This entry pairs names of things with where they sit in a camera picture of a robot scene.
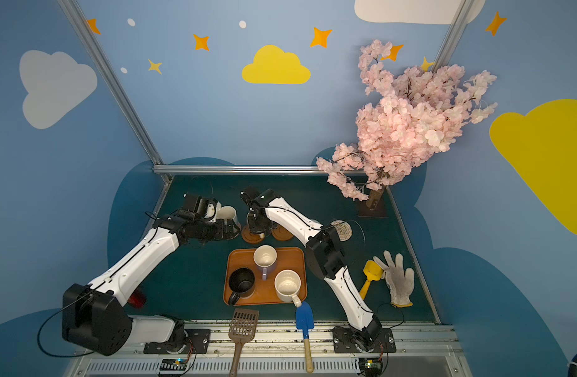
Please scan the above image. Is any pink cherry blossom tree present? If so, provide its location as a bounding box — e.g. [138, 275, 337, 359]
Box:
[316, 40, 497, 201]

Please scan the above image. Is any aluminium frame rail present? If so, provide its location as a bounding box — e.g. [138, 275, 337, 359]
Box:
[152, 164, 365, 178]

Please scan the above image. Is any purple mug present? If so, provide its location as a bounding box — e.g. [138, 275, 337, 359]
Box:
[253, 245, 278, 281]

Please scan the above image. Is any light blue mug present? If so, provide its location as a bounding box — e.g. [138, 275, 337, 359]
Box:
[216, 204, 241, 230]

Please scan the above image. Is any left controller board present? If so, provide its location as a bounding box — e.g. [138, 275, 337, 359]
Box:
[157, 358, 187, 376]

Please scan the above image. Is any red black handheld device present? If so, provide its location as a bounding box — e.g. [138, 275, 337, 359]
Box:
[128, 290, 146, 309]

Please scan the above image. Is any tree base plate dark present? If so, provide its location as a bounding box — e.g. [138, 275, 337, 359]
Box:
[357, 188, 387, 218]

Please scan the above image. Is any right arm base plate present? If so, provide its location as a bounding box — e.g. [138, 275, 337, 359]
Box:
[332, 326, 397, 353]

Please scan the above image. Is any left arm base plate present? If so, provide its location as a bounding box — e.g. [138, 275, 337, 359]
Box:
[143, 328, 211, 355]

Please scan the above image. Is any right controller board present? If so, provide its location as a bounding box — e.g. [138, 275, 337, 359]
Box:
[358, 358, 383, 377]

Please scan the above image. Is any white work glove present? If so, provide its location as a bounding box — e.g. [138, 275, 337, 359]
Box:
[373, 251, 415, 308]

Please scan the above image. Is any white speckled mug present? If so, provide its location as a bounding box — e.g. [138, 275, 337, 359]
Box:
[274, 270, 302, 308]

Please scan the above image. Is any black mug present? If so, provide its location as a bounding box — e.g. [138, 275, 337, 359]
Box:
[227, 268, 256, 306]

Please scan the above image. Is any wooden coaster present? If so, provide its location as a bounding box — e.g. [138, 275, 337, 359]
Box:
[241, 226, 265, 244]
[271, 225, 294, 242]

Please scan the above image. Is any blue spatula wooden handle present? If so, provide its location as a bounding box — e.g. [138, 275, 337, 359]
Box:
[296, 301, 315, 373]

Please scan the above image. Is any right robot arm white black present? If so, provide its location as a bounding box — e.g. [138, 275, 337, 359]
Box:
[240, 186, 382, 351]

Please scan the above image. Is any brown slotted spatula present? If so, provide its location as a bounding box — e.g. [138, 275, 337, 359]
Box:
[228, 308, 260, 377]

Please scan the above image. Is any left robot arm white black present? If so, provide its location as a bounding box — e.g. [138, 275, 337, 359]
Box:
[62, 193, 241, 356]

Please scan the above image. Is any controller board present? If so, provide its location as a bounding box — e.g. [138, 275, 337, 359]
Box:
[358, 358, 383, 377]
[157, 358, 187, 376]

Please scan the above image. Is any yellow toy shovel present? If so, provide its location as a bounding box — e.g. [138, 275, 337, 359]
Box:
[359, 260, 384, 299]

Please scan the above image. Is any brown wooden tray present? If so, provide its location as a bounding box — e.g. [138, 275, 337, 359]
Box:
[223, 246, 308, 307]

